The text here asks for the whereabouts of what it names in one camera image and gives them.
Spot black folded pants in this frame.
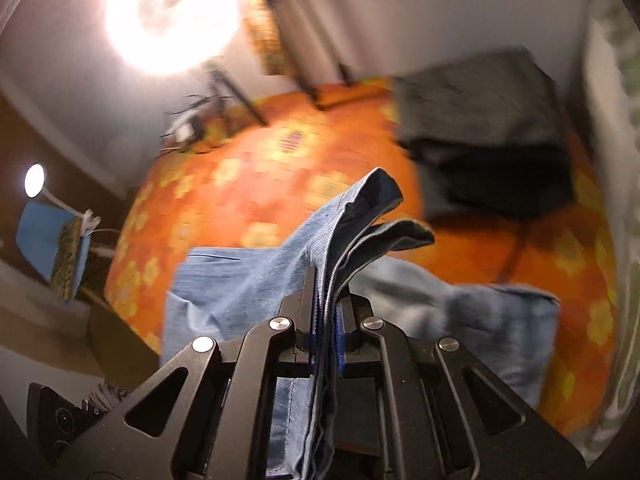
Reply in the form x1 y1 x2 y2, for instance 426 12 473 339
409 139 577 222

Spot green patterned white curtain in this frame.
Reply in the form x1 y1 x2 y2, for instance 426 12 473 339
570 0 640 463

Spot light blue denim pants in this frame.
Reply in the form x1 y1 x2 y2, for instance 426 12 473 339
161 167 561 480

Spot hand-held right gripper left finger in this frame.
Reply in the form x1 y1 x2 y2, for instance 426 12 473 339
70 266 318 480

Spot bright ring light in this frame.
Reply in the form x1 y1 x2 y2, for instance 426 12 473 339
104 0 247 75

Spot blue chair with wooden legs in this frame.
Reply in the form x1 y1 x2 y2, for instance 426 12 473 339
15 202 108 306

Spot black tripod stand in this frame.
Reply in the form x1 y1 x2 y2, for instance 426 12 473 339
267 0 363 112

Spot person's striped knit clothing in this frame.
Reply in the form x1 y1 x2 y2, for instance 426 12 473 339
82 383 132 413

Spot white clip lamp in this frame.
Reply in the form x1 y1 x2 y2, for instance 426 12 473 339
24 162 103 237

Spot leopard print seat cushion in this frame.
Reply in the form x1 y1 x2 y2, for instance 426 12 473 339
49 217 87 302

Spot black electronic device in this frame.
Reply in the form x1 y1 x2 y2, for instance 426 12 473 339
160 70 238 155

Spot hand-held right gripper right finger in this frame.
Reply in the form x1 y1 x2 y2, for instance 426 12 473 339
334 299 587 480

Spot framed wall picture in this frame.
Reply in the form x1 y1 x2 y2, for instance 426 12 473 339
246 4 284 77

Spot grey folded pants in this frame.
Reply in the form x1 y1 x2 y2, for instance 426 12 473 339
391 46 570 156

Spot orange floral blanket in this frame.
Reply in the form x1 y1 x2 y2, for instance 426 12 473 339
104 77 623 436

